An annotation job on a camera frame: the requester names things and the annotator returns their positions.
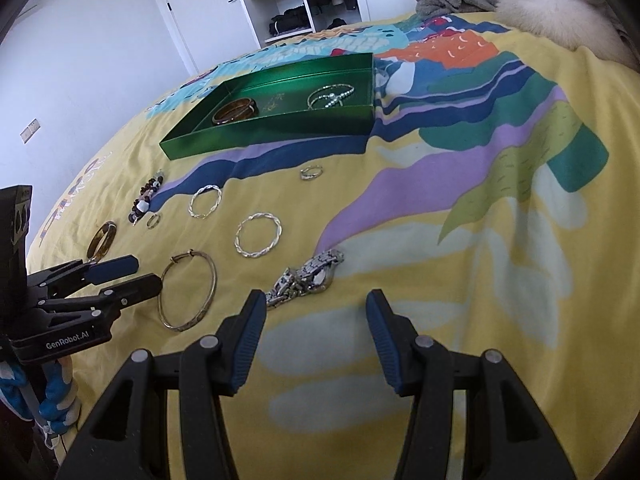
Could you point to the dark brown bangle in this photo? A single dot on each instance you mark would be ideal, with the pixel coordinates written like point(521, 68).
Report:
point(216, 117)

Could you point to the yellow printed blanket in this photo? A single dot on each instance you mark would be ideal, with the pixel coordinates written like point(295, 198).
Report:
point(450, 310)

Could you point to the white door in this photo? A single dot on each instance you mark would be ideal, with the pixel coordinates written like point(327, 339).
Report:
point(200, 10)

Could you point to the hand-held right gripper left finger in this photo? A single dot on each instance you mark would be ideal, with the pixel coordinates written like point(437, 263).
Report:
point(250, 340)

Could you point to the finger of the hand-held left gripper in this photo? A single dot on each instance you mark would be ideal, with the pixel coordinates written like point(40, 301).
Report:
point(140, 285)
point(115, 266)

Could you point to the person's left hand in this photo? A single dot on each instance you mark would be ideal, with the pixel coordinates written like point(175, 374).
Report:
point(55, 390)

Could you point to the black crumpled garment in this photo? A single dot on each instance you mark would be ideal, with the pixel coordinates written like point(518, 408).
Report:
point(336, 24)

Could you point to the thin silver bangle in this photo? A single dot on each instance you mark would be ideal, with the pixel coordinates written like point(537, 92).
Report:
point(320, 91)

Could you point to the silver link watch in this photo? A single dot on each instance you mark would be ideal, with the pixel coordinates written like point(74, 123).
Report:
point(310, 275)

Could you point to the black folded clothes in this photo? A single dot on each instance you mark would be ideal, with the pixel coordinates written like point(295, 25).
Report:
point(287, 22)

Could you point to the wall switch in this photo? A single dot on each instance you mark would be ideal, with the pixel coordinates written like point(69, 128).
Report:
point(30, 130)

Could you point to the large twisted silver bangle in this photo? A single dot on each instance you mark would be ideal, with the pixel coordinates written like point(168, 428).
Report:
point(236, 242)

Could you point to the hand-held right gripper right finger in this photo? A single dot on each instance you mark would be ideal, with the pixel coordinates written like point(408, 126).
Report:
point(382, 345)

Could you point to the green metal tray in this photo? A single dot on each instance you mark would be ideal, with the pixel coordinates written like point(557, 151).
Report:
point(280, 132)

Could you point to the white fur pillow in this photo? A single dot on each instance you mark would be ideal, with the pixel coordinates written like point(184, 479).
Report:
point(550, 15)

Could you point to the amber bangle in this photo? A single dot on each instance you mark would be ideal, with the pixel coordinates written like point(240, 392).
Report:
point(107, 232)

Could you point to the small twisted silver bangle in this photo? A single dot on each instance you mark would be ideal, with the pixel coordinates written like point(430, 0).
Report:
point(190, 207)

